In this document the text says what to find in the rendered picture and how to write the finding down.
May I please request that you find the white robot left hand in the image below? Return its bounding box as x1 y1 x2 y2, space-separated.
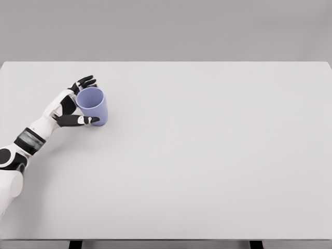
40 75 101 128

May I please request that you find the blue plastic cup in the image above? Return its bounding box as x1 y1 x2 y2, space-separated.
76 87 108 127

